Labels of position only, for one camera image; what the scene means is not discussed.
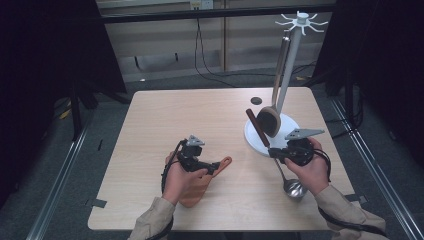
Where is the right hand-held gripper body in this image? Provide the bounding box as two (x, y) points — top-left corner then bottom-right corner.
(283, 128), (326, 167)

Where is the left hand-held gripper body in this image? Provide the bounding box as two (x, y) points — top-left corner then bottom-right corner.
(175, 134), (210, 174)

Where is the orange spatula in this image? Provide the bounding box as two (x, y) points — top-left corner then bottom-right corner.
(179, 155), (233, 208)

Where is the brown-handled steel ladle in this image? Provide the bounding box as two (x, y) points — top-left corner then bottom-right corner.
(245, 108), (308, 202)

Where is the white utensil rack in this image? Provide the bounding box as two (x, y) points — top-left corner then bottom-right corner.
(243, 10), (329, 158)

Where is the person's right hand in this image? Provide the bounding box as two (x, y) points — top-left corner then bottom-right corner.
(284, 137), (332, 197)

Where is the person's left hand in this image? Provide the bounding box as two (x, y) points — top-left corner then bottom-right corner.
(162, 151), (210, 206)

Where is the grey tape piece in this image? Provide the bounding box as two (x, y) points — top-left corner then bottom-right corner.
(344, 193), (369, 205)
(84, 198), (108, 209)

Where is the black metal stand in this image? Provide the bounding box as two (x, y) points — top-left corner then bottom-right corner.
(69, 78), (84, 141)

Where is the dark curtain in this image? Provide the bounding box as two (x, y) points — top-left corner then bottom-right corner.
(0, 0), (128, 208)
(313, 0), (424, 168)

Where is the black horizontal bar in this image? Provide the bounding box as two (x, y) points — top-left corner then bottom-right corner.
(99, 3), (336, 24)

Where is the white power outlet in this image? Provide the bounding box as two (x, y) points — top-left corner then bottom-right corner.
(189, 0), (214, 10)

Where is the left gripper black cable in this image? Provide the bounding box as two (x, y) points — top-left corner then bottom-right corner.
(145, 139), (188, 240)

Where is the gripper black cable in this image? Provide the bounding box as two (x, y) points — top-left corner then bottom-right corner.
(145, 139), (188, 240)
(311, 138), (389, 238)

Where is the metal floor rail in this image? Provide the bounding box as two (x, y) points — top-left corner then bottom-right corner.
(26, 123), (91, 240)
(329, 98), (424, 240)

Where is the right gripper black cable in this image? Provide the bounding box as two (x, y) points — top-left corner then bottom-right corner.
(311, 138), (389, 238)

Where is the black wall cable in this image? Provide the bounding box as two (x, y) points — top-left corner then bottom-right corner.
(194, 17), (318, 88)

